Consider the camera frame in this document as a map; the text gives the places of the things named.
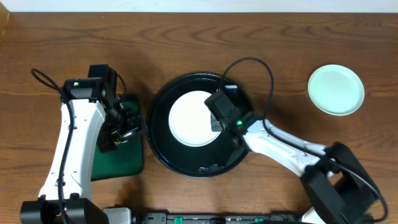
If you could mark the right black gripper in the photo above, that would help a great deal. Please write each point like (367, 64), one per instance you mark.
(216, 125)

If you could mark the black rectangular sponge tray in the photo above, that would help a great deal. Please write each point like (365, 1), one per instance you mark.
(127, 158)

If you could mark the mint green plate top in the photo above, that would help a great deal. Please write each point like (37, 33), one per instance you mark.
(336, 90)

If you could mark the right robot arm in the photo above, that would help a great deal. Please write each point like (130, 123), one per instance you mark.
(337, 185)

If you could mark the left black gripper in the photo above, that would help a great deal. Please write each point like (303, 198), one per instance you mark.
(125, 128)

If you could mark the round black tray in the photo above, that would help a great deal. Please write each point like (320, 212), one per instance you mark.
(215, 158)

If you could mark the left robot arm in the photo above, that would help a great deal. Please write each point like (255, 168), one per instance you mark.
(93, 119)

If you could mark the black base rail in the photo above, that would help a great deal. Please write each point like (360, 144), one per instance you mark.
(217, 218)

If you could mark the pink white plate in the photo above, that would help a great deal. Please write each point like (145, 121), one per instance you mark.
(190, 120)

